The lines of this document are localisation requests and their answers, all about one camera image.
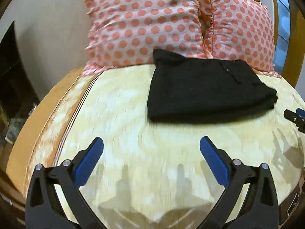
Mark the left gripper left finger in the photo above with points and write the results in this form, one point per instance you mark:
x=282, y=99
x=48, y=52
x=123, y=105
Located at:
x=43, y=208

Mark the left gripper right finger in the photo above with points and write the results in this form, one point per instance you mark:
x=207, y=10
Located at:
x=260, y=208

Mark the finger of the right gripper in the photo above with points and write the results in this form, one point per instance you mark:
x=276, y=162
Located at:
x=300, y=112
x=292, y=116

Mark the black pants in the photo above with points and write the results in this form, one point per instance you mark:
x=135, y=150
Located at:
x=192, y=90

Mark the right pink polka-dot pillow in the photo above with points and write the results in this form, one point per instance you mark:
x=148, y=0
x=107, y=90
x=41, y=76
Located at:
x=240, y=30

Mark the pink polka-dot pillow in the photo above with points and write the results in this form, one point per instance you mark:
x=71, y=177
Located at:
x=240, y=30
x=125, y=32

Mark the cream patterned bed mattress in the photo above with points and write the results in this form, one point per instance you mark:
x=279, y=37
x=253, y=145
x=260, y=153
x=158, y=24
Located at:
x=153, y=175

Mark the dark bedside cabinet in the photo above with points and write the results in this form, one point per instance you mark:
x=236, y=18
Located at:
x=18, y=98

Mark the left pink polka-dot pillow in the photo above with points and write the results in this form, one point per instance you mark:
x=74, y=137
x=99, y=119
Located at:
x=125, y=32

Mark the window with wooden frame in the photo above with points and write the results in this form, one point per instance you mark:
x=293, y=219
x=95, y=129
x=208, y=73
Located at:
x=289, y=38

